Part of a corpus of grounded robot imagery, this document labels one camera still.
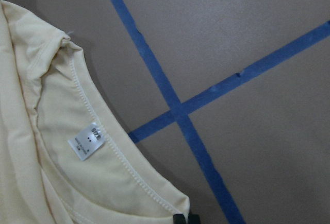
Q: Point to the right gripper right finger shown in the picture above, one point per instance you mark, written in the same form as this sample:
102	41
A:
193	219

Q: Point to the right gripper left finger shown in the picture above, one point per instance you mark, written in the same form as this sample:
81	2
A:
179	219

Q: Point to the cream long-sleeve graphic shirt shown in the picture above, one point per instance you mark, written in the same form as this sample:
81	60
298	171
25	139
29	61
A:
64	156

